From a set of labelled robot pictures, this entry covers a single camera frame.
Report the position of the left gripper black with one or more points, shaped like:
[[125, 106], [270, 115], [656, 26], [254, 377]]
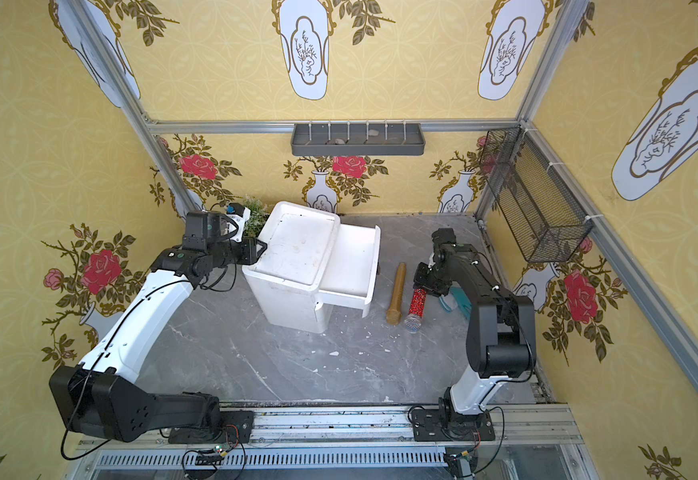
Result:
[[250, 250]]

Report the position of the small green potted plant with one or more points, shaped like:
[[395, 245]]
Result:
[[259, 214]]

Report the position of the black wire mesh basket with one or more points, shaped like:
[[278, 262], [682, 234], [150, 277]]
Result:
[[547, 221]]

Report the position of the teal gardening glove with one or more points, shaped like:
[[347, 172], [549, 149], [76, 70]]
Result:
[[456, 300]]

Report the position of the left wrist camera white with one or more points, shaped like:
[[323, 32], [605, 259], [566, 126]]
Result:
[[239, 216]]

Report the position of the red glitter microphone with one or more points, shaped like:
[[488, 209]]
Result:
[[414, 319]]

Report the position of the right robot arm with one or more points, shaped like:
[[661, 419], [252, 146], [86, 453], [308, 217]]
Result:
[[501, 337]]

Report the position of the grey wall shelf tray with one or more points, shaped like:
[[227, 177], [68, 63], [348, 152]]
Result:
[[355, 138]]

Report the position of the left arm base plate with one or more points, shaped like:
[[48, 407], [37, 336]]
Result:
[[232, 425]]

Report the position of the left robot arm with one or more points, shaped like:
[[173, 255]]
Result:
[[99, 396]]

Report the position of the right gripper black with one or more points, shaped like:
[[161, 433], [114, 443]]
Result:
[[424, 282]]

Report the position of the white three-drawer cabinet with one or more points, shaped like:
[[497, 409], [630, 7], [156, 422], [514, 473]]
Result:
[[285, 280]]

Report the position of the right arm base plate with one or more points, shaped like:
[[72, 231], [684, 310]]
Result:
[[436, 425]]

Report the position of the white top drawer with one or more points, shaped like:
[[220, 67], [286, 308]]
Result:
[[350, 276]]

